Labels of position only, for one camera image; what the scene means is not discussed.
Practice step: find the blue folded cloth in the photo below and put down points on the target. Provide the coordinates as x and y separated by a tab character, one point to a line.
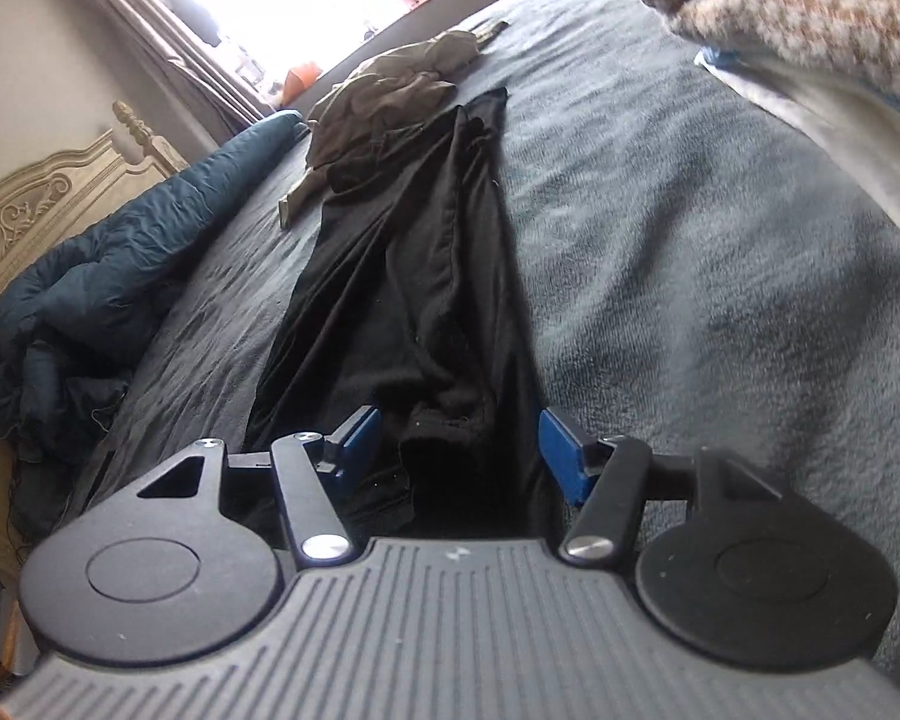
712	58

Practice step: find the orange object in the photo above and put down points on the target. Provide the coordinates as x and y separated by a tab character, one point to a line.
300	81

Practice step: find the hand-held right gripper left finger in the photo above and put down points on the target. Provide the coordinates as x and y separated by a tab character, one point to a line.
360	439

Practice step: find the beige curtain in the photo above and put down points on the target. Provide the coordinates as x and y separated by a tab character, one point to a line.
157	30

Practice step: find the cream carved headboard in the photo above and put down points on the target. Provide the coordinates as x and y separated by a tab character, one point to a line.
37	195

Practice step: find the beige crumpled garment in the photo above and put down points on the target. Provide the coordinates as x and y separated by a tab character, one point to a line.
382	90

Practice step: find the teal duvet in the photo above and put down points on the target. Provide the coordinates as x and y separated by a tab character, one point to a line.
135	255

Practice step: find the white folded cloth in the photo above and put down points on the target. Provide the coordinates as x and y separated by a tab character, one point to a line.
832	112

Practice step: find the striped woolly blanket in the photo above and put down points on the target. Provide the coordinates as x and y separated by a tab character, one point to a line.
795	7

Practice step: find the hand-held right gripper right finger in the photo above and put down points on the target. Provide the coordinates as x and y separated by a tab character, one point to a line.
559	450

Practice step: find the black printed t-shirt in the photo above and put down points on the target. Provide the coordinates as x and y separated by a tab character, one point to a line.
420	277

